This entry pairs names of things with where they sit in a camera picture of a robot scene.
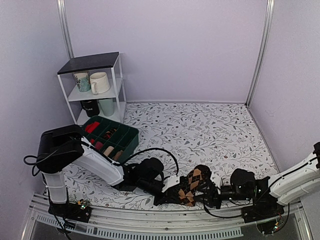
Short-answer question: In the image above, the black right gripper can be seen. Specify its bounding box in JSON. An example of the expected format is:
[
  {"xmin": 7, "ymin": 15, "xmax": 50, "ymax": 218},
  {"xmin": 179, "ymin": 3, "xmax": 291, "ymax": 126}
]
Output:
[{"xmin": 193, "ymin": 183, "xmax": 252, "ymax": 210}]

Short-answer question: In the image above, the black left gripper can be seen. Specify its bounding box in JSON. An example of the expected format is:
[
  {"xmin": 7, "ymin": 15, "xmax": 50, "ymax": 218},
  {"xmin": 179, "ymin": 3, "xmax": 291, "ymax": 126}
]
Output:
[{"xmin": 138, "ymin": 179, "xmax": 181, "ymax": 207}]

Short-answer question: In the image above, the brown argyle sock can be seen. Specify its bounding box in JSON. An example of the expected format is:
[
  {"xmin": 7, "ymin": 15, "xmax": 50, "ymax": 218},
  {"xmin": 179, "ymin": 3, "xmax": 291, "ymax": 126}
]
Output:
[{"xmin": 177, "ymin": 164, "xmax": 212, "ymax": 207}]

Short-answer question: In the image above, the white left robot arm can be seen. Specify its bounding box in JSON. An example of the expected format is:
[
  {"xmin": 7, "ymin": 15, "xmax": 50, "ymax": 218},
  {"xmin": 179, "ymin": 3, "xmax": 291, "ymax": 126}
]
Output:
[{"xmin": 35, "ymin": 124, "xmax": 182, "ymax": 217}]

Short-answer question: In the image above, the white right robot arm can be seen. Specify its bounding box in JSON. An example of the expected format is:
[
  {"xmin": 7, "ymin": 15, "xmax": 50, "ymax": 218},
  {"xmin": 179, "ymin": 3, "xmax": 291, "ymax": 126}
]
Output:
[{"xmin": 201, "ymin": 142, "xmax": 320, "ymax": 218}]

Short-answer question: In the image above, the floral patterned table mat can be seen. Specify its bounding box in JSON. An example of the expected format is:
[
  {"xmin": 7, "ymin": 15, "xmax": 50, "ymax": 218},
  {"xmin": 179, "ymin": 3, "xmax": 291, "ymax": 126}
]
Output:
[{"xmin": 64, "ymin": 103, "xmax": 277, "ymax": 211}]

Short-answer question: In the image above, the tan rolled sock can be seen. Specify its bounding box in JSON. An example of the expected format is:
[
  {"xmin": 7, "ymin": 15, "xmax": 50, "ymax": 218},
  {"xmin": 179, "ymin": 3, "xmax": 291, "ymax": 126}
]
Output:
[{"xmin": 113, "ymin": 150, "xmax": 124, "ymax": 161}]

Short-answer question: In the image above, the green compartment organizer box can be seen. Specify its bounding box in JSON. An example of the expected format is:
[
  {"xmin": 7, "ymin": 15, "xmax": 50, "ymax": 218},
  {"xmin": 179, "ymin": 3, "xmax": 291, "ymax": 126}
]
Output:
[{"xmin": 81, "ymin": 116, "xmax": 139, "ymax": 163}]

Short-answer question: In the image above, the beige rolled sock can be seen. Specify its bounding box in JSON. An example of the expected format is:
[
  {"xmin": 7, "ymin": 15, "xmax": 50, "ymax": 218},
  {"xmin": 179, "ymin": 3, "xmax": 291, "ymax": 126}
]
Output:
[{"xmin": 103, "ymin": 145, "xmax": 114, "ymax": 157}]

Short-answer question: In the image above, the dark patterned rolled sock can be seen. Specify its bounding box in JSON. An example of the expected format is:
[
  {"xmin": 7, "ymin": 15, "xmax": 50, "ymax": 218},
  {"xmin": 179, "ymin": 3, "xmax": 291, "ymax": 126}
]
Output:
[{"xmin": 102, "ymin": 128, "xmax": 117, "ymax": 140}]

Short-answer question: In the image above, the maroon rolled sock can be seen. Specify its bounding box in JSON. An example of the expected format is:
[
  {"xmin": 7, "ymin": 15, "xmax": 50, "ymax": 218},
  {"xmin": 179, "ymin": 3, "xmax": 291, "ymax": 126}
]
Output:
[{"xmin": 94, "ymin": 141, "xmax": 104, "ymax": 150}]

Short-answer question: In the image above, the red rolled sock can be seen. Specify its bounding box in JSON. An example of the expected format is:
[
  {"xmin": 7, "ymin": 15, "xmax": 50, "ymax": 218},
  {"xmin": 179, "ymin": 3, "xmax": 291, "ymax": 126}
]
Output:
[{"xmin": 84, "ymin": 121, "xmax": 100, "ymax": 134}]

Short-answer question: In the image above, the pale green cup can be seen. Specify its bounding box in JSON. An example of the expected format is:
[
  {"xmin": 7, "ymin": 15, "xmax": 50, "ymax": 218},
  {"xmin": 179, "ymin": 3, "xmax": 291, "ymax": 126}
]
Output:
[{"xmin": 98, "ymin": 98, "xmax": 114, "ymax": 117}]

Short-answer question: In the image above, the black mug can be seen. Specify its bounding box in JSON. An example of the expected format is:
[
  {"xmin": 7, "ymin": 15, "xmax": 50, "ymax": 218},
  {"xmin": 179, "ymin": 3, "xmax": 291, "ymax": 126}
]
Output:
[{"xmin": 80, "ymin": 99, "xmax": 100, "ymax": 118}]

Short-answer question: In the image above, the cream white mug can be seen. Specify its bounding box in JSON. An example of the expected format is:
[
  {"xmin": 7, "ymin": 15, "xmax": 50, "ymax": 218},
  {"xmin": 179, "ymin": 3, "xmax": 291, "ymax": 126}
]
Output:
[{"xmin": 89, "ymin": 72, "xmax": 110, "ymax": 95}]

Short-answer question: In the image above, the white shelf with black top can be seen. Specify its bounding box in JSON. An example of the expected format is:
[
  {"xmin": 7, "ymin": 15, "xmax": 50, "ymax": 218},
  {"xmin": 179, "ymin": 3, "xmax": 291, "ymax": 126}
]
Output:
[{"xmin": 57, "ymin": 52, "xmax": 127, "ymax": 125}]

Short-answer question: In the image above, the teal floral mug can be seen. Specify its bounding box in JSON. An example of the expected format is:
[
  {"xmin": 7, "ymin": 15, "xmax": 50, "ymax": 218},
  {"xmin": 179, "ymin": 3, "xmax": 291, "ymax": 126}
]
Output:
[{"xmin": 73, "ymin": 71, "xmax": 91, "ymax": 93}]

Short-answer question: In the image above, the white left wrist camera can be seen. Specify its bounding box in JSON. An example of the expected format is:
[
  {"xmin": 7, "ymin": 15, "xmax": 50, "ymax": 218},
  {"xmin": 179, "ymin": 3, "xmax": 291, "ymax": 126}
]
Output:
[{"xmin": 161, "ymin": 175, "xmax": 180, "ymax": 193}]

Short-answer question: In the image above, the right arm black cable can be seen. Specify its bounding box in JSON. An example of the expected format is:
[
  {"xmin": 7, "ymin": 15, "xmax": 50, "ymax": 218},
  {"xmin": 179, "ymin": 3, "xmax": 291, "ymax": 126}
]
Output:
[{"xmin": 202, "ymin": 157, "xmax": 320, "ymax": 221}]

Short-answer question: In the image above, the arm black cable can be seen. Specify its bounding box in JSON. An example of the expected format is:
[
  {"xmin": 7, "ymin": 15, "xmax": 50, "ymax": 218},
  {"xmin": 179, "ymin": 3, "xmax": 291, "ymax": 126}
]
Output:
[
  {"xmin": 202, "ymin": 157, "xmax": 320, "ymax": 221},
  {"xmin": 23, "ymin": 139, "xmax": 180, "ymax": 177}
]

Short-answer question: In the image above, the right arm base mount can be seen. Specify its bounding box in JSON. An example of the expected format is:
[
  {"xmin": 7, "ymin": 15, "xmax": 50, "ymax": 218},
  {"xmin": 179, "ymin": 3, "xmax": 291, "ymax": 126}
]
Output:
[{"xmin": 241, "ymin": 202, "xmax": 289, "ymax": 235}]

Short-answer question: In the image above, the aluminium front rail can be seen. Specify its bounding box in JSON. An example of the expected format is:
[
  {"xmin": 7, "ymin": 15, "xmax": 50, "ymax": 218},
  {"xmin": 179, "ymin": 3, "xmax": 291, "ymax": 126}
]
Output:
[{"xmin": 21, "ymin": 193, "xmax": 313, "ymax": 240}]

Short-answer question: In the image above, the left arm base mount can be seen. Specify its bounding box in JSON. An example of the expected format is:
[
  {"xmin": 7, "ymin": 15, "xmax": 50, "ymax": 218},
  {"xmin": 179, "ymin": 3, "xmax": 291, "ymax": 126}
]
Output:
[{"xmin": 48, "ymin": 199, "xmax": 92, "ymax": 223}]

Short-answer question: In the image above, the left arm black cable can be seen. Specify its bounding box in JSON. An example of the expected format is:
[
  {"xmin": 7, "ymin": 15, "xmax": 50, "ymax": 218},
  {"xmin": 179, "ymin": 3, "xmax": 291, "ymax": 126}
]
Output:
[{"xmin": 23, "ymin": 139, "xmax": 180, "ymax": 177}]

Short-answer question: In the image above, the right aluminium corner post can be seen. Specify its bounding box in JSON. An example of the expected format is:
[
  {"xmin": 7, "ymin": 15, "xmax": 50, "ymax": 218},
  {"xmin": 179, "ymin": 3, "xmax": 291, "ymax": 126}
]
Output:
[{"xmin": 245, "ymin": 0, "xmax": 275, "ymax": 109}]

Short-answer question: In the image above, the aluminium corner post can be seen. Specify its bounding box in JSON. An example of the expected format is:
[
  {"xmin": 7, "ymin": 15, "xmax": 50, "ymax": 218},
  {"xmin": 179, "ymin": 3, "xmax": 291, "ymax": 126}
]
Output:
[
  {"xmin": 245, "ymin": 0, "xmax": 275, "ymax": 109},
  {"xmin": 56, "ymin": 0, "xmax": 74, "ymax": 59}
]

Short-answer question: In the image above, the left aluminium corner post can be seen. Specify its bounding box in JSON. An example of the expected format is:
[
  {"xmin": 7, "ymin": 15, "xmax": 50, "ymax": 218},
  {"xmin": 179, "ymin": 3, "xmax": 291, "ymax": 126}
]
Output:
[{"xmin": 56, "ymin": 0, "xmax": 74, "ymax": 59}]

